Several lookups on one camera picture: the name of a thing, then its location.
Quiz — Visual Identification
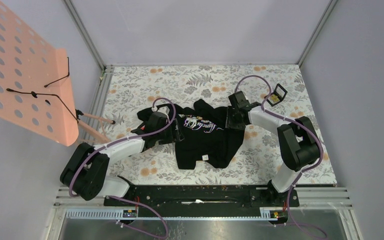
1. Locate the black floral t-shirt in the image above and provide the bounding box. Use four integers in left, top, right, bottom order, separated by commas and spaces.
130, 98, 246, 170

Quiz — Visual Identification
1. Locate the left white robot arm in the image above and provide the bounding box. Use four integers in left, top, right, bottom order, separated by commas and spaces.
60, 111, 177, 206

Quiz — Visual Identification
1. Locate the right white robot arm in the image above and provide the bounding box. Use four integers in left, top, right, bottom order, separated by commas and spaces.
225, 91, 323, 206

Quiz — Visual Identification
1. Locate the black brooch box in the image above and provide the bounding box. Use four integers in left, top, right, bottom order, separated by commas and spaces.
267, 83, 288, 107

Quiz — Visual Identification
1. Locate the floral table mat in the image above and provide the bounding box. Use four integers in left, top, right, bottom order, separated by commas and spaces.
102, 65, 319, 185

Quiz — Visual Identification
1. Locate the pink perforated music stand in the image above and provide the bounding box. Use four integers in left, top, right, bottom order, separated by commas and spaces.
0, 1, 109, 146

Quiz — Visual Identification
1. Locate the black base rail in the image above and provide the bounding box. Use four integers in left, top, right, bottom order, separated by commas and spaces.
103, 184, 301, 219

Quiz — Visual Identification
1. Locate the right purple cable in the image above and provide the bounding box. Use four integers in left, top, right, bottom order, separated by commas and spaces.
234, 74, 329, 240

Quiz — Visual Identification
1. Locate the grey cable duct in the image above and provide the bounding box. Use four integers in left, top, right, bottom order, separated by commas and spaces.
65, 207, 287, 221

